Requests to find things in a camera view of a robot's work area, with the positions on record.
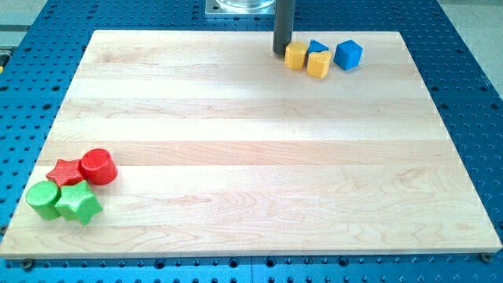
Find red star block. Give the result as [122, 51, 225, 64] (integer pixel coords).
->
[46, 159, 85, 188]

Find wooden board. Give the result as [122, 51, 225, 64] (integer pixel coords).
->
[1, 30, 501, 259]

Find yellow hexagon block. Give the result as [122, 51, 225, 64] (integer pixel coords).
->
[284, 42, 307, 70]

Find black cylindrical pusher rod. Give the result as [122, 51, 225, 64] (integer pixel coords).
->
[272, 0, 296, 57]

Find green star block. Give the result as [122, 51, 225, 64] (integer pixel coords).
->
[54, 181, 103, 226]

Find blue triangle block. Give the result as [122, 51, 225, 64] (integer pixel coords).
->
[307, 39, 329, 55]

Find red cylinder block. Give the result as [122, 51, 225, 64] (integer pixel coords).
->
[80, 149, 118, 186]

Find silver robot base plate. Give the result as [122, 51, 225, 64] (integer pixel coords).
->
[204, 0, 276, 17]

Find blue cube block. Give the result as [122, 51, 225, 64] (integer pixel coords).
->
[333, 40, 363, 70]

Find green cylinder block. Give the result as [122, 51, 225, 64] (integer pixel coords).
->
[26, 181, 61, 220]

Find yellow heart block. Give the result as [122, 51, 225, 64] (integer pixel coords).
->
[307, 51, 332, 79]

